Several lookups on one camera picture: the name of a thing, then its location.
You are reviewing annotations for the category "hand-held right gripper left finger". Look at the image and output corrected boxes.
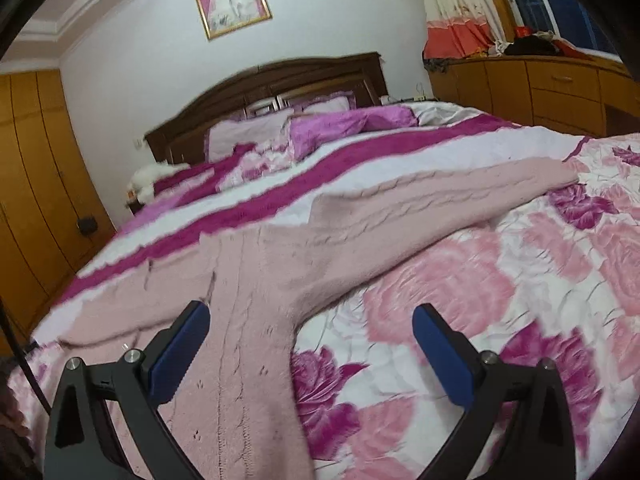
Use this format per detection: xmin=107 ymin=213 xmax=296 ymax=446
xmin=44 ymin=301 xmax=211 ymax=480

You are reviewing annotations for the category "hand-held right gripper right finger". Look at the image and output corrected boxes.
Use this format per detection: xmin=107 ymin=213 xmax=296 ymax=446
xmin=412 ymin=303 xmax=578 ymax=480

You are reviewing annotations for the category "pink knit sweater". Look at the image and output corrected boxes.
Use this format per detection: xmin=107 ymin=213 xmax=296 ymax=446
xmin=57 ymin=157 xmax=578 ymax=480

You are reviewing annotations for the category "pile of dark clothes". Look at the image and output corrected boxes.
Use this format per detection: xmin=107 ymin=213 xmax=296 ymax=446
xmin=487 ymin=27 xmax=596 ymax=61

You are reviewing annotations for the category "floral pink bed quilt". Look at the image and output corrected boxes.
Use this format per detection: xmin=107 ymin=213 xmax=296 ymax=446
xmin=7 ymin=101 xmax=640 ymax=480

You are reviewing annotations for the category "white plush toy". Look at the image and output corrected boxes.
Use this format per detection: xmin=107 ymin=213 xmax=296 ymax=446
xmin=127 ymin=161 xmax=191 ymax=206

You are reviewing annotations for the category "tall wooden wardrobe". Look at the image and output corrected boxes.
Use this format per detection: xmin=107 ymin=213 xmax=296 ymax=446
xmin=0 ymin=70 xmax=117 ymax=356

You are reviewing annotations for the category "light pink large pillow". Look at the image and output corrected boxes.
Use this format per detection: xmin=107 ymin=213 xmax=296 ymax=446
xmin=206 ymin=109 xmax=296 ymax=162

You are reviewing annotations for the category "light pink small pillow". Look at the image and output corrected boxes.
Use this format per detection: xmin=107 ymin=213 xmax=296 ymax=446
xmin=300 ymin=92 xmax=357 ymax=116

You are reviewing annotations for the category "low wooden cabinet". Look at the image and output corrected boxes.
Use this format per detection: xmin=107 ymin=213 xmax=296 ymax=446
xmin=427 ymin=55 xmax=640 ymax=138

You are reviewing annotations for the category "dark wooden headboard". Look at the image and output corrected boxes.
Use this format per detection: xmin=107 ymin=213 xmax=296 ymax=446
xmin=144 ymin=51 xmax=390 ymax=166

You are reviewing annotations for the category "floral orange curtain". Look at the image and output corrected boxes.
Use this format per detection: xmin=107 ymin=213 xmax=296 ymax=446
xmin=415 ymin=0 xmax=512 ymax=62

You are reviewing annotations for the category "window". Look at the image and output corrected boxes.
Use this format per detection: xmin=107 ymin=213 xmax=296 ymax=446
xmin=492 ymin=0 xmax=621 ymax=56

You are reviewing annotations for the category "black cable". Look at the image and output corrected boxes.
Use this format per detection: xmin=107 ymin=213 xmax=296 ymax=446
xmin=0 ymin=300 xmax=51 ymax=416

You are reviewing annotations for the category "framed pink wall photo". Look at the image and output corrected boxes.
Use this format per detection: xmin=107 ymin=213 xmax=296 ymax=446
xmin=193 ymin=0 xmax=273 ymax=41

